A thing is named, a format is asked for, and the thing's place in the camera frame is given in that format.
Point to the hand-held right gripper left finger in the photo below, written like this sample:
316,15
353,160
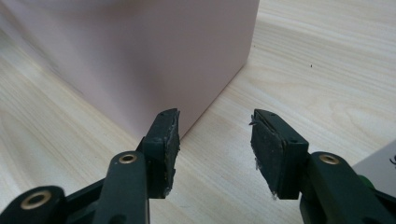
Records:
162,149

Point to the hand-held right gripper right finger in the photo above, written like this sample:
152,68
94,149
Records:
277,155

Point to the pink storage box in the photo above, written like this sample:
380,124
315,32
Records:
140,53

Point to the green and white carton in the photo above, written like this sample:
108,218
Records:
378,171

